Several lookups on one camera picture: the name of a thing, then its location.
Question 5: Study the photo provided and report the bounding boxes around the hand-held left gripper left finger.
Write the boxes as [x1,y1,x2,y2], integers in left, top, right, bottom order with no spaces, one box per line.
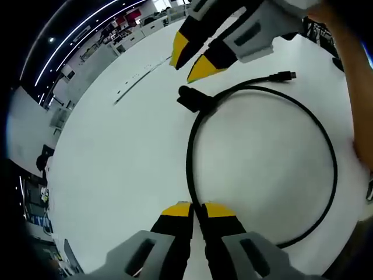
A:
[68,200,193,280]

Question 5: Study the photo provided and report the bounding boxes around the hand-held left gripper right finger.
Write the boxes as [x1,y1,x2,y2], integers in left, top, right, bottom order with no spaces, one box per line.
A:
[200,200,295,280]

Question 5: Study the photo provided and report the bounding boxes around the black charging cable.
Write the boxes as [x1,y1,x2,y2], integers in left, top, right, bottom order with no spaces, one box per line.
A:
[185,69,339,249]

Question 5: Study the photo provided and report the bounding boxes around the thin metal strip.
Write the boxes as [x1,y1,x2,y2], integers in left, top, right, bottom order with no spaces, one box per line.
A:
[112,57,173,106]

